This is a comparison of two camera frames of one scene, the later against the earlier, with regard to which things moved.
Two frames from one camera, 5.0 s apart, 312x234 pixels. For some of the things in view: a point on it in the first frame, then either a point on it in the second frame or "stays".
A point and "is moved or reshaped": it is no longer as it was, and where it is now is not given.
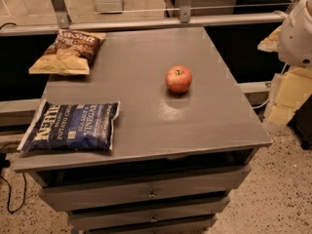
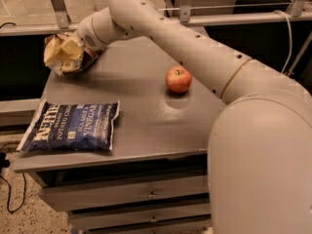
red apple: [178, 79] stays
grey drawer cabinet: [184, 136] stays
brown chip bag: [71, 53] is moved or reshaped
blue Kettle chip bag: [71, 126] stays
